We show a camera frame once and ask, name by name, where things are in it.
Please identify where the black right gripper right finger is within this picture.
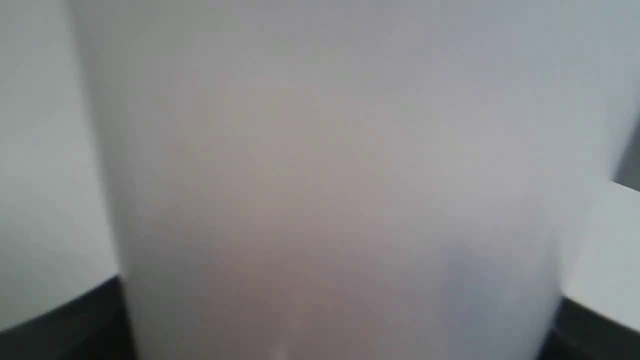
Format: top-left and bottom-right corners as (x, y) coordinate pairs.
(537, 297), (640, 360)

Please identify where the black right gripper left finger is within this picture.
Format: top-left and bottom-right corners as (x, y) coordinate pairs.
(0, 276), (138, 360)

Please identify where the plastic squeeze bottle with oil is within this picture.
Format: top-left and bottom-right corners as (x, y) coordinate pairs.
(67, 0), (639, 360)

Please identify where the grey backdrop cloth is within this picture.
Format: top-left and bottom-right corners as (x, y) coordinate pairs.
(613, 117), (640, 192)

